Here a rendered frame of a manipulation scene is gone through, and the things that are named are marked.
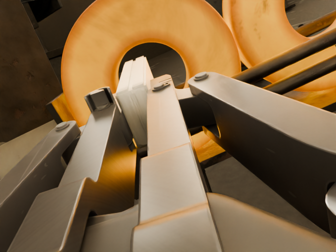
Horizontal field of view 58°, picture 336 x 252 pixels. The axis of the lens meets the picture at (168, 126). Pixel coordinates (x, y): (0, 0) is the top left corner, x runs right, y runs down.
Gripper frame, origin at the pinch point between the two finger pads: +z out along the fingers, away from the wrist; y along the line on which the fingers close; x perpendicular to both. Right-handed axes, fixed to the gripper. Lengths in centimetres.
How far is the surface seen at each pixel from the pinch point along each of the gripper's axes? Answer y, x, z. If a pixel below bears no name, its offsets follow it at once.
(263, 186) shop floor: 23, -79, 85
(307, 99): 12.8, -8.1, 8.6
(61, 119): -7.5, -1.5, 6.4
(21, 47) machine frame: -16.6, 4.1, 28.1
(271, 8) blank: 11.2, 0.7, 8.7
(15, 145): -13.3, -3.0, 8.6
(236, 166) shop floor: 17, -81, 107
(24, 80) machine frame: -18.0, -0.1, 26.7
